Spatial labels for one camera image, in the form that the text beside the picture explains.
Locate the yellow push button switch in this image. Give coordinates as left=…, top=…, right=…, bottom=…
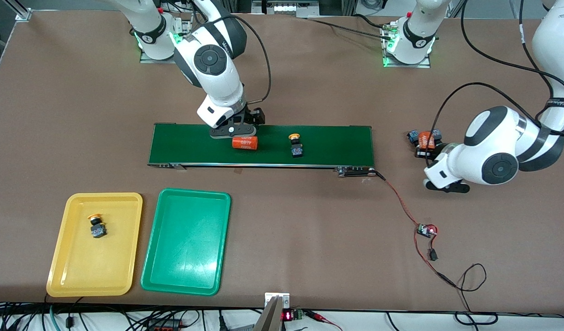
left=87, top=213, right=108, bottom=239
left=288, top=133, right=305, bottom=159

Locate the green conveyor belt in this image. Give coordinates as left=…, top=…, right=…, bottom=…
left=147, top=123, right=383, bottom=179

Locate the green plastic tray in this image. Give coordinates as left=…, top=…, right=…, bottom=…
left=140, top=188, right=231, bottom=296

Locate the red clip lead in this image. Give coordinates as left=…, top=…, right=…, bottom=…
left=305, top=311, right=343, bottom=331

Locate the yellow plastic tray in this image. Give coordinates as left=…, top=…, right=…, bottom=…
left=46, top=192, right=144, bottom=297

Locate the black orange terminal block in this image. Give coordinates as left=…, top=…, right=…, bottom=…
left=146, top=319, right=184, bottom=331

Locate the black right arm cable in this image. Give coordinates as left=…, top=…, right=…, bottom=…
left=190, top=0, right=272, bottom=104

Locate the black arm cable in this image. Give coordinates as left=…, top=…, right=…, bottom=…
left=190, top=0, right=272, bottom=104
left=427, top=0, right=564, bottom=168

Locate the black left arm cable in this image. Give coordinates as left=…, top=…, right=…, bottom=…
left=427, top=0, right=564, bottom=168

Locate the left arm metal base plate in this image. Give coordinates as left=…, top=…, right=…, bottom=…
left=382, top=21, right=433, bottom=68

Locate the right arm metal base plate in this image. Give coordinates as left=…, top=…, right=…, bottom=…
left=139, top=16, right=193, bottom=64

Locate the aluminium frame with lights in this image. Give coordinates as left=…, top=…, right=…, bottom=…
left=252, top=0, right=319, bottom=18

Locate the long black table cable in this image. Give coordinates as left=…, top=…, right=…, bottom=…
left=305, top=17, right=393, bottom=40

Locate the thin black looped cable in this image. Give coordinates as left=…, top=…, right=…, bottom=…
left=441, top=263, right=499, bottom=326

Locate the grey metal camera mount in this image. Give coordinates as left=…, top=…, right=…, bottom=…
left=254, top=292, right=291, bottom=331

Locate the aluminium frame post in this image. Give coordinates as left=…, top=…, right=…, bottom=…
left=11, top=0, right=33, bottom=22

